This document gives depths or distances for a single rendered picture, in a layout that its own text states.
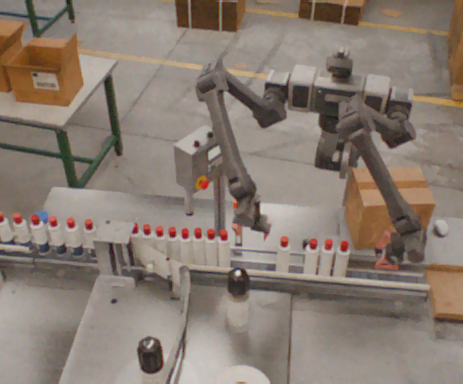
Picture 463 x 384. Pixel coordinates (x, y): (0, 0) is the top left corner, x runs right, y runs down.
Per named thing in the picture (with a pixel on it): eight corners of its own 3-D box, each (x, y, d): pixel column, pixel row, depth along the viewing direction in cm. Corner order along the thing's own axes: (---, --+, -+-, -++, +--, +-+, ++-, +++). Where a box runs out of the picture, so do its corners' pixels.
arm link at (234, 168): (224, 72, 205) (201, 84, 211) (215, 70, 200) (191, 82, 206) (259, 190, 200) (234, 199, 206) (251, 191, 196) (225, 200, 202)
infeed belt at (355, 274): (35, 263, 255) (33, 257, 252) (42, 249, 261) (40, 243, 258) (425, 298, 241) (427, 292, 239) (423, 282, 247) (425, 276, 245)
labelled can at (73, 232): (70, 258, 252) (61, 223, 238) (74, 249, 256) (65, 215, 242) (82, 259, 252) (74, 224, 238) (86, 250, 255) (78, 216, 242)
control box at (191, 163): (175, 183, 226) (172, 144, 214) (206, 162, 236) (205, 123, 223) (195, 195, 221) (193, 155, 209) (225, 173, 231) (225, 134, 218)
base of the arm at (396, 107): (406, 126, 237) (412, 100, 229) (405, 137, 231) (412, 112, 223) (384, 122, 239) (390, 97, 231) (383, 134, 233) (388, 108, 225)
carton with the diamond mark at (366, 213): (354, 250, 260) (363, 205, 242) (344, 212, 278) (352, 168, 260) (422, 247, 261) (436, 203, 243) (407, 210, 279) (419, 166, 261)
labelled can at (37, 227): (36, 255, 253) (26, 220, 240) (41, 246, 257) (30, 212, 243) (48, 256, 253) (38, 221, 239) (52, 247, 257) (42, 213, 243)
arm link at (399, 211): (367, 109, 194) (339, 122, 200) (362, 113, 189) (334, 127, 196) (425, 221, 199) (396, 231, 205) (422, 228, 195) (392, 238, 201)
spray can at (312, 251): (302, 279, 243) (307, 245, 230) (303, 269, 247) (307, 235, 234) (315, 280, 243) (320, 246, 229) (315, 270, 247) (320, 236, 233)
